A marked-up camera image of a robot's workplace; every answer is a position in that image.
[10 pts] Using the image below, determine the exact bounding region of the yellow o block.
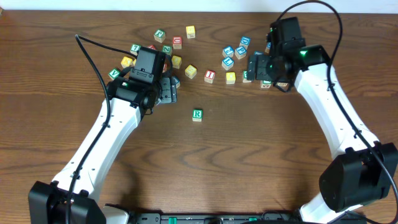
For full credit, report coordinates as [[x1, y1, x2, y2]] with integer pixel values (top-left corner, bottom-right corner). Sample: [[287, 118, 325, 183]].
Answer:
[[172, 55, 182, 69], [226, 72, 236, 85]]

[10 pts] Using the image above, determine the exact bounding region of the green R block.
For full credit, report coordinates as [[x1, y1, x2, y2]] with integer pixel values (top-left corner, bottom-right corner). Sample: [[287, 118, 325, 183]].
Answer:
[[192, 109, 203, 122]]

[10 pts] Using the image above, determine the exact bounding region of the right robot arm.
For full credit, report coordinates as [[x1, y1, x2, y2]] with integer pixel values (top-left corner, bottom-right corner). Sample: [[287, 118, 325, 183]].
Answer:
[[247, 45, 397, 223]]

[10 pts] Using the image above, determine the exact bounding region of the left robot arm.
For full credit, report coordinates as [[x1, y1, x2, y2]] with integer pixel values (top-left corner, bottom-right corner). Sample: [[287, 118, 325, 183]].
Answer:
[[28, 77, 179, 223]]

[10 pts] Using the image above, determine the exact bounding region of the blue L block left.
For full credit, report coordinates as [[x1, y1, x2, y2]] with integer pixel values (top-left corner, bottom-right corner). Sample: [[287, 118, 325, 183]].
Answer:
[[172, 76, 180, 88]]

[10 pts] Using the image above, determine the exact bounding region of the green B block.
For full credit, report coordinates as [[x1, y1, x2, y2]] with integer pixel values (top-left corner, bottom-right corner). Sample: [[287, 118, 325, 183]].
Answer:
[[242, 70, 251, 83]]

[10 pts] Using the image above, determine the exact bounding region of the green J block right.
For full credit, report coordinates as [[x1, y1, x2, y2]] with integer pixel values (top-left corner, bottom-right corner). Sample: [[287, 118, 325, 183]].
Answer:
[[261, 80, 272, 89]]

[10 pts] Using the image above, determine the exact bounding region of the green j block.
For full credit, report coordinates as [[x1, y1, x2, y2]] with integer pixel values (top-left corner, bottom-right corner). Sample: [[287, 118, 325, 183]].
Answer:
[[154, 29, 166, 43], [261, 80, 272, 89]]

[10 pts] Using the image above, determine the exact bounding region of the red A block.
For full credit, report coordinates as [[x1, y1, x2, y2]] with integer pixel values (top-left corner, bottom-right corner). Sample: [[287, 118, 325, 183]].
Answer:
[[162, 63, 167, 73]]

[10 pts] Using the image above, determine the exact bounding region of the blue D block pale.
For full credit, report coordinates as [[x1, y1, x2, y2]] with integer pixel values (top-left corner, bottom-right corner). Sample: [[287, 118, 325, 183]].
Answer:
[[265, 42, 271, 54]]

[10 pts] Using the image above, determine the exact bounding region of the blue P block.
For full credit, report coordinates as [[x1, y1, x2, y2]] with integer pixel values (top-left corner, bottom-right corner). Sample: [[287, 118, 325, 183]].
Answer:
[[234, 46, 247, 60]]

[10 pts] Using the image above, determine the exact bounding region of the yellow W block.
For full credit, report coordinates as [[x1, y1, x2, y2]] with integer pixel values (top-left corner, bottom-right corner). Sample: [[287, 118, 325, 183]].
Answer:
[[185, 65, 197, 79]]

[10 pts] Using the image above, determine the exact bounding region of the blue 2 block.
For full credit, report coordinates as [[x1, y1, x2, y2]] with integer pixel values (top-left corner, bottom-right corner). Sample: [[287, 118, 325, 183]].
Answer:
[[222, 45, 234, 58]]

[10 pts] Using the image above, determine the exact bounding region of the green Z block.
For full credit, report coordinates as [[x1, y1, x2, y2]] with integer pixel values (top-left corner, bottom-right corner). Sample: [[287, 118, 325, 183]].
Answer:
[[162, 45, 172, 55]]

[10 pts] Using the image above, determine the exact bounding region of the red E block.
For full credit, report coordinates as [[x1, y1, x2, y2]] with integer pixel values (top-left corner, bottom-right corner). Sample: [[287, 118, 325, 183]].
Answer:
[[147, 45, 157, 50]]

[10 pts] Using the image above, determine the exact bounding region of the red I block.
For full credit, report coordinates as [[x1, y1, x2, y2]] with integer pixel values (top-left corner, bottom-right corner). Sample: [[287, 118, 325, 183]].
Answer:
[[204, 70, 216, 83]]

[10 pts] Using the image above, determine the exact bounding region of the red U block left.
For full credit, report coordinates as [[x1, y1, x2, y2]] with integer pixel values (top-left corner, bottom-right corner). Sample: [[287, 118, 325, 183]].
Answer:
[[172, 36, 182, 49]]

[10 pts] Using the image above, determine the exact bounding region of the yellow block outer left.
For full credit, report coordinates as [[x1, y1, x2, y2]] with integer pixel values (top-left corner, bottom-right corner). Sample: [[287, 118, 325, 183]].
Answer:
[[121, 57, 134, 68]]

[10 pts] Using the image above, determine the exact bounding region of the green 7 block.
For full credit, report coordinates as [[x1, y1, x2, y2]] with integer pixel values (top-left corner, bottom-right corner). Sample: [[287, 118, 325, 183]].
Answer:
[[130, 44, 141, 55]]

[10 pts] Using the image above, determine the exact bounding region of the green J block left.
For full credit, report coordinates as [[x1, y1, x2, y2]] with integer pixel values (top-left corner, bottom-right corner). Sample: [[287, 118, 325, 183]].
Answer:
[[154, 29, 166, 43]]

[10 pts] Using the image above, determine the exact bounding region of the green V block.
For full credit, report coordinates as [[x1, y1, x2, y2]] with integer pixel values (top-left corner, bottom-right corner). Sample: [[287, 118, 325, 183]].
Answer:
[[108, 68, 121, 80]]

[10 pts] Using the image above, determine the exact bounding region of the yellow top block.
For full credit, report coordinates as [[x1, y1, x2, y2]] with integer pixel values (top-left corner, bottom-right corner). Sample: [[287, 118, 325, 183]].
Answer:
[[186, 26, 196, 39]]

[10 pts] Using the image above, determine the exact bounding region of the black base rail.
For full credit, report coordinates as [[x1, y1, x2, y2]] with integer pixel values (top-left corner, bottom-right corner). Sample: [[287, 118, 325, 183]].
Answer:
[[127, 210, 303, 224]]

